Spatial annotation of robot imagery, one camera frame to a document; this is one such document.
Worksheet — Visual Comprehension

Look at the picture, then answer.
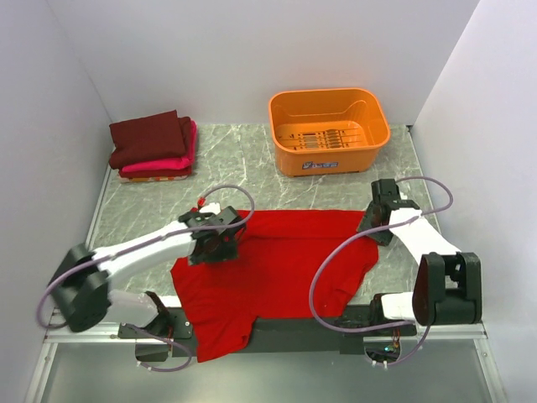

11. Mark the orange plastic basket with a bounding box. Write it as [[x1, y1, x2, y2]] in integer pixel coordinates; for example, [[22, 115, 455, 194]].
[[268, 88, 391, 177]]

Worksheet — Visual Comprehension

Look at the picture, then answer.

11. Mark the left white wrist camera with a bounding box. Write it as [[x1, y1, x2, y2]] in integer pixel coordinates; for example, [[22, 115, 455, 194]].
[[190, 198, 222, 215]]

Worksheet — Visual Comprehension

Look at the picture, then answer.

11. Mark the folded maroon t shirt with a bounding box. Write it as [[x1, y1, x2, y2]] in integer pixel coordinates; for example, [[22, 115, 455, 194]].
[[109, 110, 191, 170]]

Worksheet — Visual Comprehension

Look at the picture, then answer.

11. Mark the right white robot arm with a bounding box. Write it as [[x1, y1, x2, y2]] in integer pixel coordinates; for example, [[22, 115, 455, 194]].
[[357, 179, 482, 335]]

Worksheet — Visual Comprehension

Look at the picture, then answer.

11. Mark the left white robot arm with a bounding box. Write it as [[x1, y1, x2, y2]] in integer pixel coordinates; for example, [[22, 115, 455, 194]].
[[45, 203, 248, 338]]

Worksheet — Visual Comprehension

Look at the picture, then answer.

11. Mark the folded pink t shirt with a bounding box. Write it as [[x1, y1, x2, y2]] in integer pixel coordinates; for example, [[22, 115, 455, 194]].
[[119, 118, 197, 176]]

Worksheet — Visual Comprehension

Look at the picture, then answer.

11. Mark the red t shirt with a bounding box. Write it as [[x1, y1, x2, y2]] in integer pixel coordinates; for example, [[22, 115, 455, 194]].
[[169, 208, 380, 364]]

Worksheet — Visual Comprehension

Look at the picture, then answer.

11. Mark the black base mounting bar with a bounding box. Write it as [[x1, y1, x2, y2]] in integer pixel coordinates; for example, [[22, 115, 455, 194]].
[[117, 302, 417, 363]]

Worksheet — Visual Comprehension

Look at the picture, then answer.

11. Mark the aluminium rail frame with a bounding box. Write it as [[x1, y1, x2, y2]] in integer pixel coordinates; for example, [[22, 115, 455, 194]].
[[43, 322, 508, 402]]

